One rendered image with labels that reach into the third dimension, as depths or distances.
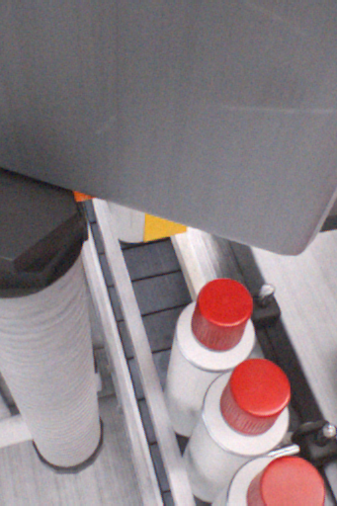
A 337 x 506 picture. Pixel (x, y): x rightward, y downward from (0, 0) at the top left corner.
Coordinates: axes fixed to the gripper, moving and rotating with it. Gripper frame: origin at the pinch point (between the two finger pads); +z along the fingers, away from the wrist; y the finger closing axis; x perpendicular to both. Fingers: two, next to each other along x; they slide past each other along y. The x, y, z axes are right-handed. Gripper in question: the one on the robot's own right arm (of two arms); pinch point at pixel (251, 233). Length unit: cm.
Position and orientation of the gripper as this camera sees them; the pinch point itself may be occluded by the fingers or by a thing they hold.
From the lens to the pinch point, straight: 45.7
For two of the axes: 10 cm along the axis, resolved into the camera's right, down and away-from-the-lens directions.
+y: -2.8, -8.3, 4.8
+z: -0.7, 5.2, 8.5
